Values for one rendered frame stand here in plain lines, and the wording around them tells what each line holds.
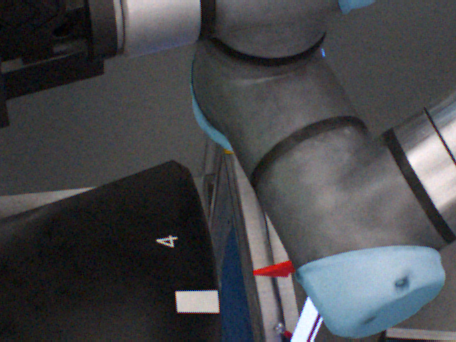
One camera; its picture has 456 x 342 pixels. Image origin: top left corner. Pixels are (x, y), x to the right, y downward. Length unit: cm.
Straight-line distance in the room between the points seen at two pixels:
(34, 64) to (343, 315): 21
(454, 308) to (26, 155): 90
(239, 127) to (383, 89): 138
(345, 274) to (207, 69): 15
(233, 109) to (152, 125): 134
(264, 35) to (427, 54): 135
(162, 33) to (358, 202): 14
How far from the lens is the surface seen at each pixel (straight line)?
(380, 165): 58
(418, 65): 195
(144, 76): 183
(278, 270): 82
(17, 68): 57
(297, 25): 58
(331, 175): 59
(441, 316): 215
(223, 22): 56
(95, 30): 53
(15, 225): 83
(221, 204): 139
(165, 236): 83
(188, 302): 81
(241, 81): 62
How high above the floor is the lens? 192
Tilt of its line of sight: 60 degrees down
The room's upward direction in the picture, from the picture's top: 9 degrees clockwise
